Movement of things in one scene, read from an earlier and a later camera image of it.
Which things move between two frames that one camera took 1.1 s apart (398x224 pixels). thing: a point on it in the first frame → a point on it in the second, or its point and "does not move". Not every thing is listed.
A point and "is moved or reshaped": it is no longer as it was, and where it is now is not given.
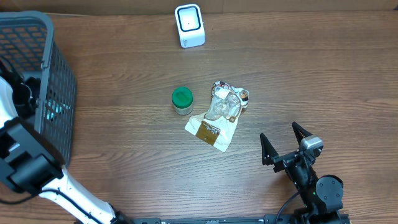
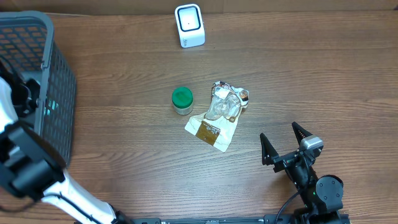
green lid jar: x=182 y=99 does not move
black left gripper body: x=26 y=92 does not move
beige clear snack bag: x=217 y=124 does not move
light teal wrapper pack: x=51 y=107 is moved or reshaped
